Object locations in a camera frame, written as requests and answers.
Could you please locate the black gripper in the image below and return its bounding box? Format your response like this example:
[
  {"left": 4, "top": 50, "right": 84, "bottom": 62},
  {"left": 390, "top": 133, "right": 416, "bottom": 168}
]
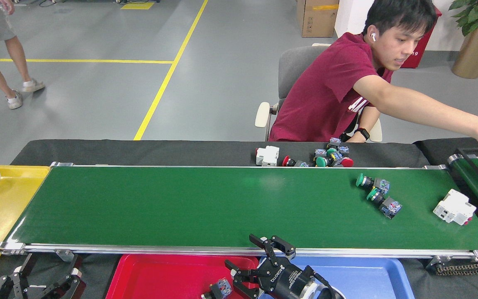
[{"left": 225, "top": 235, "right": 312, "bottom": 299}]

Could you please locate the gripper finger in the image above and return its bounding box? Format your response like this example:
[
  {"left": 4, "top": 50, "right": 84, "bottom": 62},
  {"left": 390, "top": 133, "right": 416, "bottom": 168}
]
[
  {"left": 0, "top": 253, "right": 39, "bottom": 299},
  {"left": 40, "top": 255, "right": 87, "bottom": 299}
]

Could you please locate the white circuit breaker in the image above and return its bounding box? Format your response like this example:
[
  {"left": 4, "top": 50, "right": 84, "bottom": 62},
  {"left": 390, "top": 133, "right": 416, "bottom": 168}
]
[
  {"left": 432, "top": 189, "right": 477, "bottom": 226},
  {"left": 256, "top": 145, "right": 280, "bottom": 167}
]

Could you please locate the yellow plastic tray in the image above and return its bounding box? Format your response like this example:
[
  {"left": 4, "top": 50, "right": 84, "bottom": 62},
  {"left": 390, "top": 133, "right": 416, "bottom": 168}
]
[{"left": 0, "top": 165, "right": 51, "bottom": 273}]

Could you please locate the red plastic tray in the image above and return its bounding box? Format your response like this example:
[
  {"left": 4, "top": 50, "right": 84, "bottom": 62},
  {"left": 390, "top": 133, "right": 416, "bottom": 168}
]
[{"left": 105, "top": 254, "right": 260, "bottom": 299}]

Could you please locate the blue plastic tray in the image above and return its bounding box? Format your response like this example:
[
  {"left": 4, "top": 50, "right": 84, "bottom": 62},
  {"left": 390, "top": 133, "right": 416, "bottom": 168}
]
[{"left": 258, "top": 255, "right": 416, "bottom": 299}]

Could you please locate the grey office chair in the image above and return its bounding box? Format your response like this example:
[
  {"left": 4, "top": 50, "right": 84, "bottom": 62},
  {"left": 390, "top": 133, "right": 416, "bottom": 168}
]
[{"left": 255, "top": 43, "right": 383, "bottom": 142}]

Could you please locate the black metal guide bar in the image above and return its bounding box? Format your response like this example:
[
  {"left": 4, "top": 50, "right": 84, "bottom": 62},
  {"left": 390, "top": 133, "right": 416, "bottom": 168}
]
[{"left": 456, "top": 147, "right": 478, "bottom": 179}]

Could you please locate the brown cardboard box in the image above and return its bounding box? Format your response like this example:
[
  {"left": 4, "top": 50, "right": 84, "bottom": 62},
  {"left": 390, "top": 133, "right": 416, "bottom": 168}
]
[{"left": 297, "top": 0, "right": 340, "bottom": 38}]

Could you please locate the red fire extinguisher box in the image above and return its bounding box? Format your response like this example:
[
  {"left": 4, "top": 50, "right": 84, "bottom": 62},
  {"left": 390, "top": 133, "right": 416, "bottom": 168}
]
[{"left": 400, "top": 6, "right": 442, "bottom": 69}]

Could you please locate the potted plant gold pot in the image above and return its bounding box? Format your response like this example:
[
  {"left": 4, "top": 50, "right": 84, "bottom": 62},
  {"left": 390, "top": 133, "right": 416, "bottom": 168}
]
[{"left": 449, "top": 0, "right": 478, "bottom": 79}]

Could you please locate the black conveyor drive chain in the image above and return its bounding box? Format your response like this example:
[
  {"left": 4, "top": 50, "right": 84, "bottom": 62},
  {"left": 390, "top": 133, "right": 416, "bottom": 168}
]
[{"left": 427, "top": 255, "right": 478, "bottom": 277}]

